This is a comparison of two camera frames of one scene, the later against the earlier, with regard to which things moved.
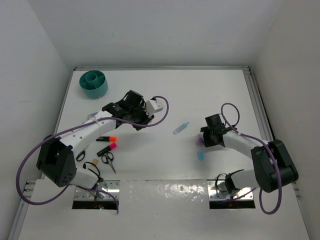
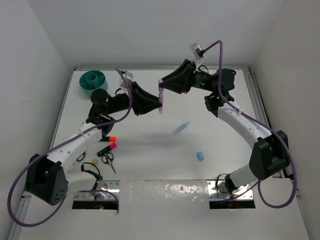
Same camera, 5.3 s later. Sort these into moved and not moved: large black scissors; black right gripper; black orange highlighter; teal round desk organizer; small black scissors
Moved: black right gripper
Not moved: teal round desk organizer; small black scissors; black orange highlighter; large black scissors
